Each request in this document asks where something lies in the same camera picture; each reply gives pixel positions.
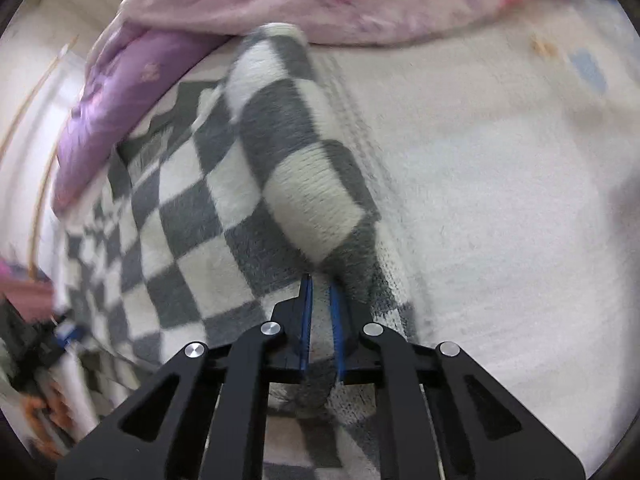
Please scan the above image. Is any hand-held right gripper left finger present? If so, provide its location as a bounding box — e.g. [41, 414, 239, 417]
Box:
[55, 274, 314, 480]

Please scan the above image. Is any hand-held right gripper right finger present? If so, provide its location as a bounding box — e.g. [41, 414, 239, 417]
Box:
[329, 285, 587, 480]

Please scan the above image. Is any grey white checkered blanket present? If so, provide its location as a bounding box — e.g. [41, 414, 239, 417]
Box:
[54, 23, 418, 480]

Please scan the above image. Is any white printed bed sheet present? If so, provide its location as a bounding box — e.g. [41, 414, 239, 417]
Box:
[305, 0, 640, 478]

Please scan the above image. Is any pink floral quilt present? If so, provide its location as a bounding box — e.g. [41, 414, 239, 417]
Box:
[52, 0, 596, 213]

